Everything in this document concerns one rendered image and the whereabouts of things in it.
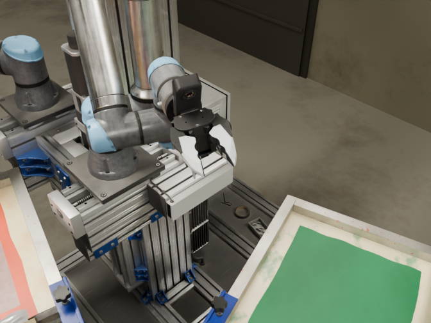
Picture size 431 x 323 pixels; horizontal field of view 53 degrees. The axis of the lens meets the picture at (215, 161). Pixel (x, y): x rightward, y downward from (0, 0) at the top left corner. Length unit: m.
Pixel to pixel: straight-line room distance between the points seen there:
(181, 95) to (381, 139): 3.11
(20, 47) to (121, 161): 0.55
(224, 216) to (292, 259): 1.17
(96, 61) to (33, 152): 0.81
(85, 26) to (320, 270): 1.00
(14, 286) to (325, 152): 2.61
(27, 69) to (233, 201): 1.52
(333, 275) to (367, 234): 0.21
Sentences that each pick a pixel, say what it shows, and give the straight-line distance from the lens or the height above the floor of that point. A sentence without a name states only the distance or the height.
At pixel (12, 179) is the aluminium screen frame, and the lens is 1.59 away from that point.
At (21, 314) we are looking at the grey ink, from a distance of 1.35.
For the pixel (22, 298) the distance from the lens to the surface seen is 1.38.
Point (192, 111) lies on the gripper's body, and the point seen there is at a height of 1.69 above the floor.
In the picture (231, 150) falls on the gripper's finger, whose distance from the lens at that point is 0.69.
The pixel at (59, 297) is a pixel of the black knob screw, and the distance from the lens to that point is 1.23.
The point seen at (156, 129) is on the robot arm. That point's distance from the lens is 0.94.
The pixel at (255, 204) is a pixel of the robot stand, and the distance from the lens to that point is 2.65.
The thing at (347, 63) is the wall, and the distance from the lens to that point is 4.13.
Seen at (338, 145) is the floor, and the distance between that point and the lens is 3.58.
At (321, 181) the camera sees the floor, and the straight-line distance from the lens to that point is 3.21.
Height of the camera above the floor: 2.11
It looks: 40 degrees down
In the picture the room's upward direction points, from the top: straight up
